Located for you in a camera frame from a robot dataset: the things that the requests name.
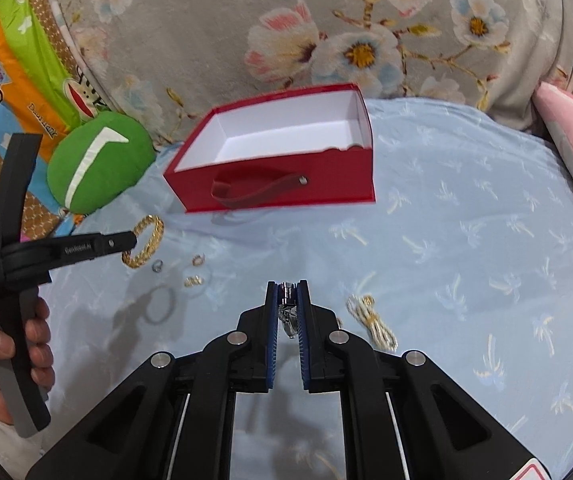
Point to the cartoon monkey printed sheet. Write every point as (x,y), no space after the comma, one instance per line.
(6,85)

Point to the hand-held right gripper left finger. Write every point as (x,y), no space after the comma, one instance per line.
(269,350)

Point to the gold ear cuff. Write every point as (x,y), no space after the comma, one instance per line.
(195,261)

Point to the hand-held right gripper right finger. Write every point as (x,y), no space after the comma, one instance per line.
(306,350)

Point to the grey floral blanket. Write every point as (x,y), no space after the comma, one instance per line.
(191,35)

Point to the green round cushion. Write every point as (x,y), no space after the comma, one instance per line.
(116,170)

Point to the silver metal watch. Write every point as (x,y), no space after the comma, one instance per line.
(286,317)

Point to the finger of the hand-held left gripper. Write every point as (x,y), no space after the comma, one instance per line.
(91,249)

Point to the gold pearl earring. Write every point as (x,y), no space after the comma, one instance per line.
(190,281)

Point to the red cardboard box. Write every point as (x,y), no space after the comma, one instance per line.
(346,180)

